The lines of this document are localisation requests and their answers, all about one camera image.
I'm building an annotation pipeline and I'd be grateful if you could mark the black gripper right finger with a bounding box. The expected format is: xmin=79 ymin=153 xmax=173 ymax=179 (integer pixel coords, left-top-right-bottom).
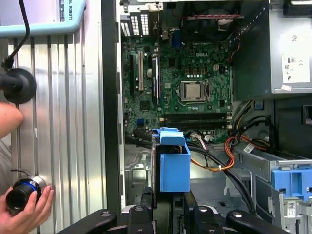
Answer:
xmin=170 ymin=190 xmax=290 ymax=234

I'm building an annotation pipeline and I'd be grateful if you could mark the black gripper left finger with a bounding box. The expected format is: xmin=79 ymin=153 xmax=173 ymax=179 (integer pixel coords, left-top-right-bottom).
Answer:
xmin=56 ymin=187 xmax=157 ymax=234

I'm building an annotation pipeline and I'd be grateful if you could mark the hard disk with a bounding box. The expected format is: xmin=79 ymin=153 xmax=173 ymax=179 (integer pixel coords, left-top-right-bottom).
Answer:
xmin=150 ymin=126 xmax=192 ymax=220

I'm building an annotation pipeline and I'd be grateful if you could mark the round black tool blue ring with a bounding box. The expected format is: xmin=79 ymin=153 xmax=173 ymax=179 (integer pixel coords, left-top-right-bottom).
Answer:
xmin=5 ymin=175 xmax=49 ymax=217

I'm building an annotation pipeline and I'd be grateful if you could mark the person's hand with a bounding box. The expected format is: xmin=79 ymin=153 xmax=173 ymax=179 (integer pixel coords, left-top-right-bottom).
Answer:
xmin=0 ymin=185 xmax=56 ymax=234

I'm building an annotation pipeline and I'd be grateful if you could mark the black RAM slot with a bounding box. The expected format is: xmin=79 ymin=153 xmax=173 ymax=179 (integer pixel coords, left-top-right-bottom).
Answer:
xmin=162 ymin=120 xmax=231 ymax=130
xmin=162 ymin=112 xmax=231 ymax=121

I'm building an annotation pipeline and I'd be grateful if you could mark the silver optical drive cage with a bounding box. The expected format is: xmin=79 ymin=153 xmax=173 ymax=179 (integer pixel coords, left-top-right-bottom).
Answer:
xmin=233 ymin=143 xmax=312 ymax=234

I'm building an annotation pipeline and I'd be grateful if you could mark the green motherboard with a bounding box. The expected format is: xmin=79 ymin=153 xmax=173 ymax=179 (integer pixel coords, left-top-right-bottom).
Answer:
xmin=121 ymin=36 xmax=234 ymax=147

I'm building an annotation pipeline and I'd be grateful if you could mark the silver CPU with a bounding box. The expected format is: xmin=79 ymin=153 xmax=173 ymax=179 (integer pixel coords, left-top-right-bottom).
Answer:
xmin=184 ymin=82 xmax=205 ymax=100

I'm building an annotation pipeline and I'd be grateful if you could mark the CPU socket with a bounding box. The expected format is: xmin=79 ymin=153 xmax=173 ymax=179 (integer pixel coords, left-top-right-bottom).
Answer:
xmin=178 ymin=78 xmax=211 ymax=103

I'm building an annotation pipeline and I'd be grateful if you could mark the black PC case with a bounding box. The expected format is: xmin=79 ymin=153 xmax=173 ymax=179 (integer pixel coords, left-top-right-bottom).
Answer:
xmin=101 ymin=0 xmax=312 ymax=234

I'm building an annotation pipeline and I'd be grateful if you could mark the black expansion slot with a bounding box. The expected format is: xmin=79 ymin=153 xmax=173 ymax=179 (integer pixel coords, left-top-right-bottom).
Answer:
xmin=130 ymin=54 xmax=135 ymax=96

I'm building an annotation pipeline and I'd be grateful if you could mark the white expansion slot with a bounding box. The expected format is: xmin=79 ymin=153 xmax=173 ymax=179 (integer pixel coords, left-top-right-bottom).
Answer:
xmin=137 ymin=50 xmax=144 ymax=92

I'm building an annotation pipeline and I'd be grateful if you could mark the black round stand foot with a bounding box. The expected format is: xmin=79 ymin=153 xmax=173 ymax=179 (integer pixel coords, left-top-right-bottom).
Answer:
xmin=0 ymin=68 xmax=37 ymax=105

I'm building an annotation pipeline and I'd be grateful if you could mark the black case fan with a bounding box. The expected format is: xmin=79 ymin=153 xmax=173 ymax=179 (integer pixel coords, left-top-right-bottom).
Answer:
xmin=182 ymin=13 xmax=244 ymax=42

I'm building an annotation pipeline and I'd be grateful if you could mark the pale blue teach pendant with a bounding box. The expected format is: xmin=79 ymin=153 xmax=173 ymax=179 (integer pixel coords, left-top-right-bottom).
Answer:
xmin=0 ymin=0 xmax=87 ymax=38

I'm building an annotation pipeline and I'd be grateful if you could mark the silver power supply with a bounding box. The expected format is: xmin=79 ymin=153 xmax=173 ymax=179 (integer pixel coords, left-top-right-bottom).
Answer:
xmin=231 ymin=13 xmax=312 ymax=96

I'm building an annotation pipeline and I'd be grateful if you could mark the orange power wire bundle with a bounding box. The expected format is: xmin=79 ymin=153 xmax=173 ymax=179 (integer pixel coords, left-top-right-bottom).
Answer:
xmin=190 ymin=135 xmax=270 ymax=173

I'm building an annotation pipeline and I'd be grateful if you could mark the black pendant cable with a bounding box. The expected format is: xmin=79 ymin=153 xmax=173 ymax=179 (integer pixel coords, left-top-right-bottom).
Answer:
xmin=1 ymin=0 xmax=31 ymax=69

